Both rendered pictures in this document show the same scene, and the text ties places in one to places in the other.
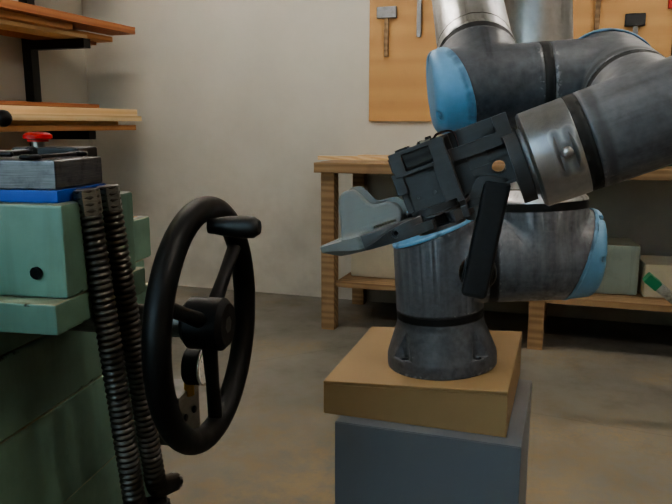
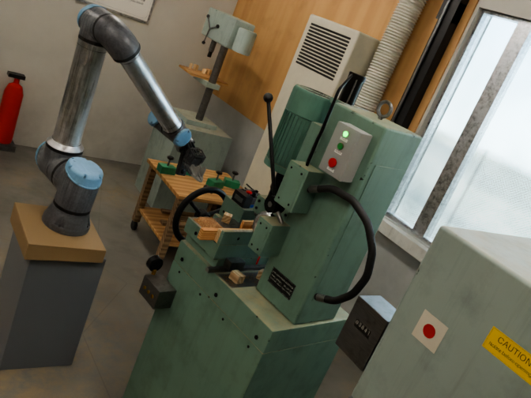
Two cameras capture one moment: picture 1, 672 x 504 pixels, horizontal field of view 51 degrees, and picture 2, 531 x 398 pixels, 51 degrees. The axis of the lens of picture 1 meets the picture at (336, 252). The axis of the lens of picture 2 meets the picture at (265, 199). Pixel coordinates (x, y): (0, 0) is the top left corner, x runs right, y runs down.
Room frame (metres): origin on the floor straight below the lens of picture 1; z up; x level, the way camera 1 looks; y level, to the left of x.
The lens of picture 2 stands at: (2.57, 1.49, 1.69)
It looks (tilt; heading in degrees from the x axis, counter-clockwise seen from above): 17 degrees down; 211
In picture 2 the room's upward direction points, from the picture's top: 22 degrees clockwise
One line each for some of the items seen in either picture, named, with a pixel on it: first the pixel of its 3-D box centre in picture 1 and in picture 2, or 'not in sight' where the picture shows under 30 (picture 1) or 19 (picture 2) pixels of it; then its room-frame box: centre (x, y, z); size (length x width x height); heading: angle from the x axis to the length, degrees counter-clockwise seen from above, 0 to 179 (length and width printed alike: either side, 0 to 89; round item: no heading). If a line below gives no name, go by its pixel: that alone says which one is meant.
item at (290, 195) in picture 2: not in sight; (298, 186); (1.02, 0.66, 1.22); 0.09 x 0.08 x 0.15; 79
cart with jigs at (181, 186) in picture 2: not in sight; (195, 209); (-0.26, -0.70, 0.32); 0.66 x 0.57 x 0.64; 160
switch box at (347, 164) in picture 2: not in sight; (344, 152); (1.03, 0.77, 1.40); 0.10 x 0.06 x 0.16; 79
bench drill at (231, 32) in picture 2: not in sight; (201, 114); (-0.77, -1.37, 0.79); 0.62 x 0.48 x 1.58; 70
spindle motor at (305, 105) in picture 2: not in sight; (301, 133); (0.83, 0.48, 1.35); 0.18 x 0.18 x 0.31
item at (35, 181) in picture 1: (44, 168); (248, 197); (0.73, 0.30, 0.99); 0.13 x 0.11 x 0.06; 169
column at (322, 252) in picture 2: not in sight; (335, 216); (0.89, 0.77, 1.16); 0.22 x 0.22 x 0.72; 79
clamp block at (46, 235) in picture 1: (44, 238); (243, 212); (0.72, 0.31, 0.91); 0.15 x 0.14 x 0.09; 169
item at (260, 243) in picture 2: not in sight; (269, 236); (1.02, 0.63, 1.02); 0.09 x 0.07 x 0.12; 169
